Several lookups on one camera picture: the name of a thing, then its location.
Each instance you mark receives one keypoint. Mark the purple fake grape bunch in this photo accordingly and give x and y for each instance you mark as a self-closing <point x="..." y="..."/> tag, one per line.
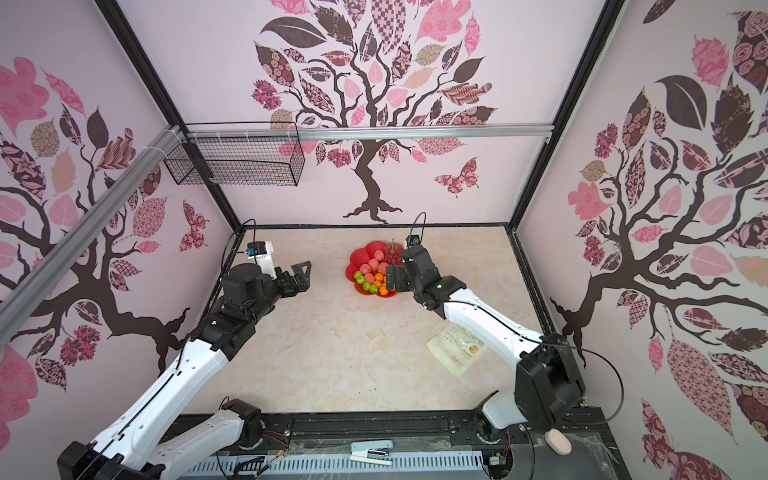
<point x="393" y="252"/>

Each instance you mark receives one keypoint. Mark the aluminium rail bar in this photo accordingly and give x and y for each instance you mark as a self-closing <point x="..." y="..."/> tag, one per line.
<point x="372" y="132"/>
<point x="25" y="298"/>

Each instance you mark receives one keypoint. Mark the aluminium rail bar back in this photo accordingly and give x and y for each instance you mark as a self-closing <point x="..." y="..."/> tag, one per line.
<point x="372" y="132"/>

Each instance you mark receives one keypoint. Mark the red flower fruit bowl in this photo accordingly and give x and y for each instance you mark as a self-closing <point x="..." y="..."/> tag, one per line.
<point x="361" y="257"/>

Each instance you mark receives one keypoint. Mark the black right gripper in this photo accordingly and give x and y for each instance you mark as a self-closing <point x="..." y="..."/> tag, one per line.
<point x="391" y="271"/>

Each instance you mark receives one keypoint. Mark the black wire basket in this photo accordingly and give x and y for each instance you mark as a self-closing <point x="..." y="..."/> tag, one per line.
<point x="261" y="153"/>

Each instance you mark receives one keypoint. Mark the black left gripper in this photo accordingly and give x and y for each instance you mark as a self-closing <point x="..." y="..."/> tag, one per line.
<point x="292" y="290"/>

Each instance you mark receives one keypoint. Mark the aluminium rail bar left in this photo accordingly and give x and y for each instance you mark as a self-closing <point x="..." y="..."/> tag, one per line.
<point x="25" y="298"/>

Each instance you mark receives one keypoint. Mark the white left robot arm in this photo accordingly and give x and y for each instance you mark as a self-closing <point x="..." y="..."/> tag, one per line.
<point x="134" y="447"/>

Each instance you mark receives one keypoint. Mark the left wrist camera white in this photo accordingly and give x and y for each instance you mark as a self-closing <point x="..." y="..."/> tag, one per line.
<point x="261" y="252"/>

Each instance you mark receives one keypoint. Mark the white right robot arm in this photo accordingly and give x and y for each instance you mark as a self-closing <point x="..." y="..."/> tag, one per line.
<point x="547" y="381"/>

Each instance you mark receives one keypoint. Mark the black base platform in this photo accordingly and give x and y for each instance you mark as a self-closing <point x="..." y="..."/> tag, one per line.
<point x="516" y="452"/>

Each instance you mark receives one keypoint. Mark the green white food pouch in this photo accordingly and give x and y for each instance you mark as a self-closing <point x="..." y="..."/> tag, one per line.
<point x="456" y="348"/>

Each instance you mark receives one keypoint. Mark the white slotted cable duct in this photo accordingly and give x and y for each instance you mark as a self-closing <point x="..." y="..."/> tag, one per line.
<point x="405" y="465"/>

